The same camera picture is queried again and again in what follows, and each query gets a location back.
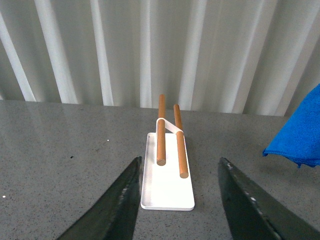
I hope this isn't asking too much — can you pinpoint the white towel rack base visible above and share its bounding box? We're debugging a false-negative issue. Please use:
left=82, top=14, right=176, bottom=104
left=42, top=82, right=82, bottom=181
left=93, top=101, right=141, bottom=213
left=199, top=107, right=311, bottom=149
left=140, top=118, right=195, bottom=211

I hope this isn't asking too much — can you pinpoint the white pleated curtain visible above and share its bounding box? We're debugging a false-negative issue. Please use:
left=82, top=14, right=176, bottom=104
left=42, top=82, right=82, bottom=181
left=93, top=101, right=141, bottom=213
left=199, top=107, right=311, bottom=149
left=0, top=0, right=320, bottom=116

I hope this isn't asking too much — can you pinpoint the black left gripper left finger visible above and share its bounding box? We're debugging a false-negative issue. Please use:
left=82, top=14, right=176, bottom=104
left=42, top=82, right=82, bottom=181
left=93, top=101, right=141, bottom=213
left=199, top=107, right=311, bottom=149
left=58, top=156, right=142, bottom=240

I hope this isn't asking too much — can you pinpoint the blue microfiber cloth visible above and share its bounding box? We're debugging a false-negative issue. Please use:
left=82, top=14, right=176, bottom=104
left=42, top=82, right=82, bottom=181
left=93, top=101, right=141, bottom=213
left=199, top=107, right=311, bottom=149
left=262, top=85, right=320, bottom=168

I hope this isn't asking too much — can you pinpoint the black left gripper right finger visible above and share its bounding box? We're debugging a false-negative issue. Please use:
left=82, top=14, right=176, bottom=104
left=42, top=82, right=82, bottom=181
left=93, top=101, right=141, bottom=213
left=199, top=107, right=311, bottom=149
left=218, top=157, right=320, bottom=240

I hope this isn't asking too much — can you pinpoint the right wooden rack bar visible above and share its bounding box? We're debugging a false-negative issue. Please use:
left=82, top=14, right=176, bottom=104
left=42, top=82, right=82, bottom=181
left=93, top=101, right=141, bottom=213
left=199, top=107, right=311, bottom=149
left=173, top=104, right=189, bottom=179

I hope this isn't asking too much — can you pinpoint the wooden rack bar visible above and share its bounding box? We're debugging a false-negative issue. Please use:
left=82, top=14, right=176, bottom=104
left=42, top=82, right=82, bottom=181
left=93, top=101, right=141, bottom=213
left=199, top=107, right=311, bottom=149
left=173, top=104, right=189, bottom=179
left=157, top=94, right=166, bottom=166

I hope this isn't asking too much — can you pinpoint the left wooden rack bar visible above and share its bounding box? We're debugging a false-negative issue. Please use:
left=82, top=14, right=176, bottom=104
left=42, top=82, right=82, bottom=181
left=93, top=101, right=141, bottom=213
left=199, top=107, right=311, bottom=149
left=157, top=94, right=166, bottom=166

